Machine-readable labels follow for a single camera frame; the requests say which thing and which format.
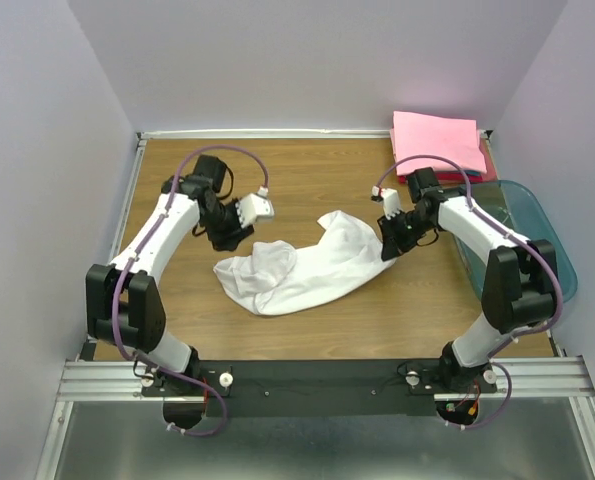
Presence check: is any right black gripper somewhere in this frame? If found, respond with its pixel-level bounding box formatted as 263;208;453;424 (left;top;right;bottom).
376;209;434;262

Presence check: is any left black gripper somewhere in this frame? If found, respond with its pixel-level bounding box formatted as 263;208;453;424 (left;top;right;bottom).
201;199;256;255

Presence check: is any white t shirt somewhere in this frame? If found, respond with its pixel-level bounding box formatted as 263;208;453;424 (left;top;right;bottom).
213;210;395;316

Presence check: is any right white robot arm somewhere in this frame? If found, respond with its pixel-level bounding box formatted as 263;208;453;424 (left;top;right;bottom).
371;168;563;392

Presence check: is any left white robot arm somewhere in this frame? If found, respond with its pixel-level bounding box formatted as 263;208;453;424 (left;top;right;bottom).
85;154;254;395

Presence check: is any folded red t shirt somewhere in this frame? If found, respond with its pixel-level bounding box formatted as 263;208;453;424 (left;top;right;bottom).
396;168;497;184

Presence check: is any folded pink t shirt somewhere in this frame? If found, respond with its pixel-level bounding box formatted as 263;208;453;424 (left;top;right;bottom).
391;111;487;174

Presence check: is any teal plastic bin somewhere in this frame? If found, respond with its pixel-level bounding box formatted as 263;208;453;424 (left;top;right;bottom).
439;180;578;302

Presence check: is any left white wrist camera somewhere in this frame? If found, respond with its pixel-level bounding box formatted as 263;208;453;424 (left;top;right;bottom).
236;193;275;227

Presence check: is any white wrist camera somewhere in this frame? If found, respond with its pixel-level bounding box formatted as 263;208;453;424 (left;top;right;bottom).
236;193;275;227
371;185;402;219

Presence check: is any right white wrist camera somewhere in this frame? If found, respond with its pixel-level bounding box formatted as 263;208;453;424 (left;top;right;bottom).
371;185;402;219

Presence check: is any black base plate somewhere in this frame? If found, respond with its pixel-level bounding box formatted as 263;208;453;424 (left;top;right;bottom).
140;358;497;427

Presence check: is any aluminium front rail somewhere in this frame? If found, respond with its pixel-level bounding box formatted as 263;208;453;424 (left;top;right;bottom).
57;357;595;402

